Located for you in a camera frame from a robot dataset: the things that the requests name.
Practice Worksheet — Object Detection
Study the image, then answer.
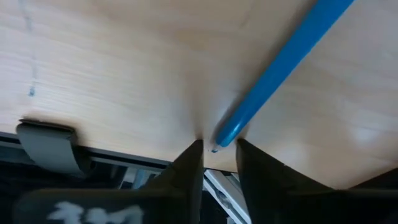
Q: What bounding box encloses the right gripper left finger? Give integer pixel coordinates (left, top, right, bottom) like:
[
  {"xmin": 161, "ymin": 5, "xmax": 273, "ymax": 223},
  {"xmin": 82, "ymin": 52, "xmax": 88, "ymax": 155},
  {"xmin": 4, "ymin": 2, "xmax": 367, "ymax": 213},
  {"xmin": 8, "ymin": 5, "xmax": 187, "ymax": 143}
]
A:
[{"xmin": 14, "ymin": 139, "xmax": 205, "ymax": 224}]

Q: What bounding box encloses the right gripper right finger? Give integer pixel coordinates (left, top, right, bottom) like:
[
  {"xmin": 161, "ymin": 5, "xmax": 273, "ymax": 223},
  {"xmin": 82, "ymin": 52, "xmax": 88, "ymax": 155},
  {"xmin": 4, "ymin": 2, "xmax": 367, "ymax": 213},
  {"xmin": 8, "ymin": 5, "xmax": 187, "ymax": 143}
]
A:
[{"xmin": 236, "ymin": 138, "xmax": 398, "ymax": 224}]

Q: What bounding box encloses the blue pencil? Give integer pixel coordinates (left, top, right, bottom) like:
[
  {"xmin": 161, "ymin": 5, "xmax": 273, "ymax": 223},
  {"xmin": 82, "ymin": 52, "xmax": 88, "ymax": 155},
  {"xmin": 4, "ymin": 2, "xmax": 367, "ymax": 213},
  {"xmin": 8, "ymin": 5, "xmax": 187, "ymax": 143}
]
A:
[{"xmin": 211, "ymin": 0, "xmax": 355, "ymax": 154}]

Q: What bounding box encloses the silver aluminium profile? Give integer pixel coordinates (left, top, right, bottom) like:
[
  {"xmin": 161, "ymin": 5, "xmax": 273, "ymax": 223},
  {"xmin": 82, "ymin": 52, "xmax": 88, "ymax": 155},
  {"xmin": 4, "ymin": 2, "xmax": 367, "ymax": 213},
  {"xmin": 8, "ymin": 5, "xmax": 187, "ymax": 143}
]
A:
[{"xmin": 203, "ymin": 169, "xmax": 252, "ymax": 224}]

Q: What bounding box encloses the dark table edge bracket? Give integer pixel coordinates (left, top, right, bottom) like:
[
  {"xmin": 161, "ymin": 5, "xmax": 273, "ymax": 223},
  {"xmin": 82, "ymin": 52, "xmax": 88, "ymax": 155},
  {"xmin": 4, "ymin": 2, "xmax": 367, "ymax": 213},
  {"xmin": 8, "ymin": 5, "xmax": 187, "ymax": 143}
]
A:
[{"xmin": 16, "ymin": 119, "xmax": 85, "ymax": 177}]

